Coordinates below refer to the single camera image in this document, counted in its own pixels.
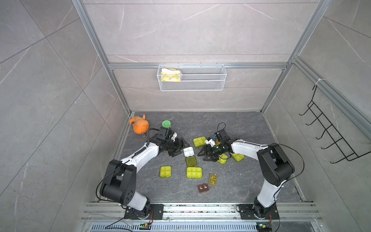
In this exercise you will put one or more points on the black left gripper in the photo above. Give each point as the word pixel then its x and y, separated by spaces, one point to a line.
pixel 178 147

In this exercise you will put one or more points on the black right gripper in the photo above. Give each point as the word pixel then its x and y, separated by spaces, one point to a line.
pixel 211 155

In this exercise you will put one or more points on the small green pillbox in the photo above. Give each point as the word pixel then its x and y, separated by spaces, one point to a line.
pixel 190 158
pixel 165 172
pixel 222 159

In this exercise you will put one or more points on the yellow small pillbox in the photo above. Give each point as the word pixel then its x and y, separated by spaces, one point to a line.
pixel 213 179

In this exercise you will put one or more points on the large green six-cell pillbox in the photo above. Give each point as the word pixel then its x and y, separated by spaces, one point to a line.
pixel 194 173

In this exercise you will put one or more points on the brown small pillbox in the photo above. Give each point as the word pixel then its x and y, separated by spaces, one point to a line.
pixel 203 188

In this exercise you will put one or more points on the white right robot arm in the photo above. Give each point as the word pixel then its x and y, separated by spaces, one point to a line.
pixel 275 165

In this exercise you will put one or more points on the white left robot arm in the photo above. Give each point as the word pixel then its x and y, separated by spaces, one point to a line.
pixel 119 182

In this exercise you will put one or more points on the green lidded round jar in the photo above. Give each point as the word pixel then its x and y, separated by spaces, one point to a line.
pixel 166 124

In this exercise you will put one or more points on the orange plush toy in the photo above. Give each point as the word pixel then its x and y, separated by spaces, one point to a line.
pixel 140 125

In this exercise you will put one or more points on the yellow packet in basket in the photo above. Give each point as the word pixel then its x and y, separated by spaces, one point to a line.
pixel 170 75

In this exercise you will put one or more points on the white wire wall basket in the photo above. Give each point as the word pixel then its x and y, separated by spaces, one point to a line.
pixel 195 77

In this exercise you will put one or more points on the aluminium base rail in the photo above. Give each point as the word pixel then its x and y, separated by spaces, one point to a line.
pixel 201 217

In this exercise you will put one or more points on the black wall hook rack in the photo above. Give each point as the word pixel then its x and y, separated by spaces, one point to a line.
pixel 329 130

